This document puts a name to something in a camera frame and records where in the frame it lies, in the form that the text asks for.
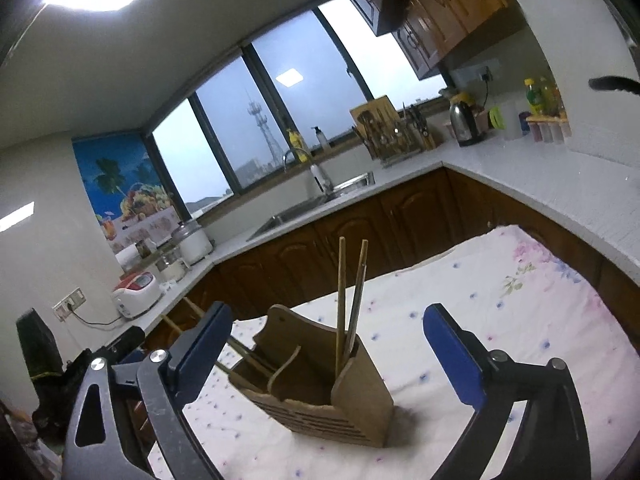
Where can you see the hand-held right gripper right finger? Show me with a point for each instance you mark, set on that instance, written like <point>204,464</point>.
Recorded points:
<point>452,355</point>

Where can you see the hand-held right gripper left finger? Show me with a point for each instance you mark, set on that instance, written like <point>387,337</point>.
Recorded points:
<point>202,350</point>

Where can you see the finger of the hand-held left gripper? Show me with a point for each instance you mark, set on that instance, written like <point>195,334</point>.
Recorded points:
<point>127,342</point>

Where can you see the wooden utensil holder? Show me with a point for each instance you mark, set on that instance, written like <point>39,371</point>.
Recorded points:
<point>360,395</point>

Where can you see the dish rack with utensils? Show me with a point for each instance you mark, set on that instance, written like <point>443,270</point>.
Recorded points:
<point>387,140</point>

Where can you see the white rice cooker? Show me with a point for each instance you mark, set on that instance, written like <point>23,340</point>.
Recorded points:
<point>136,295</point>

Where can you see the white floral tablecloth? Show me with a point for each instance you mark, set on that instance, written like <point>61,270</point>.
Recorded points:
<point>475,310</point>

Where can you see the paper towel roll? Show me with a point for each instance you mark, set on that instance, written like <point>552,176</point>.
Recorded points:
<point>127,259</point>

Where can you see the glass jar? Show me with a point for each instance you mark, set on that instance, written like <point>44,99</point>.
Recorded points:
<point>172,266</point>

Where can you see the white pot with steel lid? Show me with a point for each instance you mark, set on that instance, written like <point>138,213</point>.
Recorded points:
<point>194,242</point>

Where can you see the wooden base cabinets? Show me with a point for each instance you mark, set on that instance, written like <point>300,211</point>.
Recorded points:
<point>390,225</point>

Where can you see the white kitchen countertop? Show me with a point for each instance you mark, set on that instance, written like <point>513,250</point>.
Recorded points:
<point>550,185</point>

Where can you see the white faucet filter head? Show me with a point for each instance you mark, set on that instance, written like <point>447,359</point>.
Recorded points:
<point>321,177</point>

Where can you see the steel kitchen faucet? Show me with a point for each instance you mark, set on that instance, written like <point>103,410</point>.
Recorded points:
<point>295,154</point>

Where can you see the yellow dish soap bottle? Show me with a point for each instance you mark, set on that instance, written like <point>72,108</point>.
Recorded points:
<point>297,146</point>

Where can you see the radio tower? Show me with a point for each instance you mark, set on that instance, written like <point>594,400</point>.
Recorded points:
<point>262,132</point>

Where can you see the knife block with knives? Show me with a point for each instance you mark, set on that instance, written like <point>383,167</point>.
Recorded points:
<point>422,127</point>

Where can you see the steel electric kettle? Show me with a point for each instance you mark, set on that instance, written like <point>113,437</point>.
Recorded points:
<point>465,120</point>

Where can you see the green plastic tool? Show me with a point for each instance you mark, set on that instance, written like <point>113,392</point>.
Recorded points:
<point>497,117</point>

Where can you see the pump dispenser bottle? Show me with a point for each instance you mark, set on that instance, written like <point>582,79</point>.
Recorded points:
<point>321,139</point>

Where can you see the translucent plastic pitcher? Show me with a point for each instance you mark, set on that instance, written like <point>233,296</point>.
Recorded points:
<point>515,120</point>

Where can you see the row of spice jars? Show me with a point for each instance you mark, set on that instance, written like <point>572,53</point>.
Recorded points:
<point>547,130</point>

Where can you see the wooden cutting board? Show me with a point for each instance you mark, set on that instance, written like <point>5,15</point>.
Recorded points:
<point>372,110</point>

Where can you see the kitchen window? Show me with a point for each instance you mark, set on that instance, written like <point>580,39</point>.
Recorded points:
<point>300,100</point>

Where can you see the green drink bottle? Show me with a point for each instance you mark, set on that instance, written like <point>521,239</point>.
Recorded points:
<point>534,97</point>

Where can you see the black wok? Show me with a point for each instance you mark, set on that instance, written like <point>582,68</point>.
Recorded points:
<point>612,85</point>

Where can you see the wall power outlet strip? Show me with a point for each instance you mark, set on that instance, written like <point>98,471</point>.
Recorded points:
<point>70,304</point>

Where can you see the tropical fruit wall poster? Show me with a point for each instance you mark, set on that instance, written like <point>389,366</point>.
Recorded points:
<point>120,185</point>

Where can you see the white wall socket with plug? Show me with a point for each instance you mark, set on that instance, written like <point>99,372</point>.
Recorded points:
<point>477,72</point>

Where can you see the wooden wall cabinets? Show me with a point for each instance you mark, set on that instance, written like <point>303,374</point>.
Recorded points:
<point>435,5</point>

